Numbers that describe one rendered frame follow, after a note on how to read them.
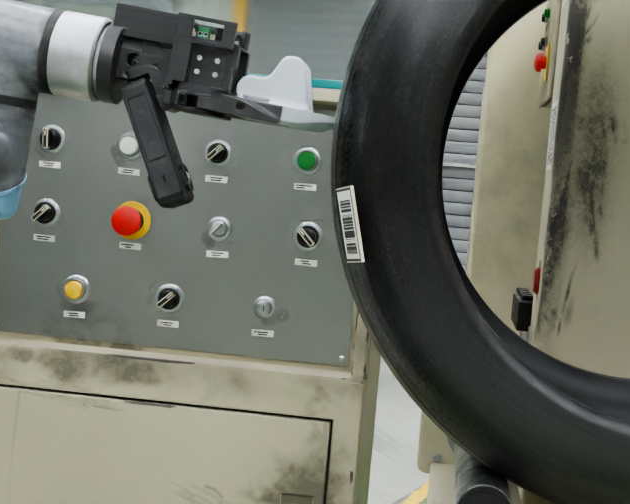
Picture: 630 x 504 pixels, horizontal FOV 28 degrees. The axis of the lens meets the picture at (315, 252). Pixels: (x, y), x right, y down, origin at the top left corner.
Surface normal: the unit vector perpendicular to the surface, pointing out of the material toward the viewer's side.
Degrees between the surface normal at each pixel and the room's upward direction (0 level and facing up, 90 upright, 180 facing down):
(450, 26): 86
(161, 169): 89
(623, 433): 100
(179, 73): 90
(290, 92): 90
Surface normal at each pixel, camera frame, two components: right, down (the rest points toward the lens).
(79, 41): -0.05, -0.22
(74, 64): -0.14, 0.22
